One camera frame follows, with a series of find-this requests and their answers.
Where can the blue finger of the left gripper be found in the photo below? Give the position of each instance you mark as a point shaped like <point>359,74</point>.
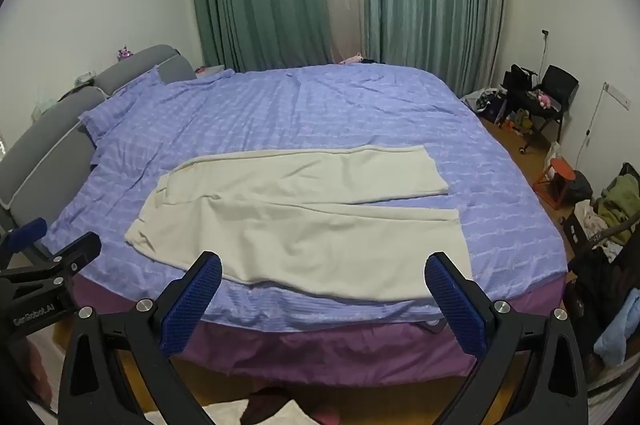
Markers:
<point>17,240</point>
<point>60,266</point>

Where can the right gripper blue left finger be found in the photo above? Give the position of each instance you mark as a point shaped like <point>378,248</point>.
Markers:
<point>95,388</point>

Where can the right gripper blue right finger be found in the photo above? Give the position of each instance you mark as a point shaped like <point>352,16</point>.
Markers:
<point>552,389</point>

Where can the cream white pants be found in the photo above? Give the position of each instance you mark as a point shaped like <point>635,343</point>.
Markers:
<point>329,222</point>

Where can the grey padded headboard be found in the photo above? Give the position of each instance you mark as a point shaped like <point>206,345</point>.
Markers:
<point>43,171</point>

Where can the magenta bed skirt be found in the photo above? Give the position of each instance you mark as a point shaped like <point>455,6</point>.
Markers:
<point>272,333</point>

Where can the pile of clothes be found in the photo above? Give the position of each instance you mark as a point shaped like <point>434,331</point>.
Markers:
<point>603,299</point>

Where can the orange plastic stool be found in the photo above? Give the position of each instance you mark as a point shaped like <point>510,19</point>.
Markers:
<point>553,183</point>

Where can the purple toy on headboard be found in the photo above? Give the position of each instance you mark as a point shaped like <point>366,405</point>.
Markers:
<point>123,53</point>

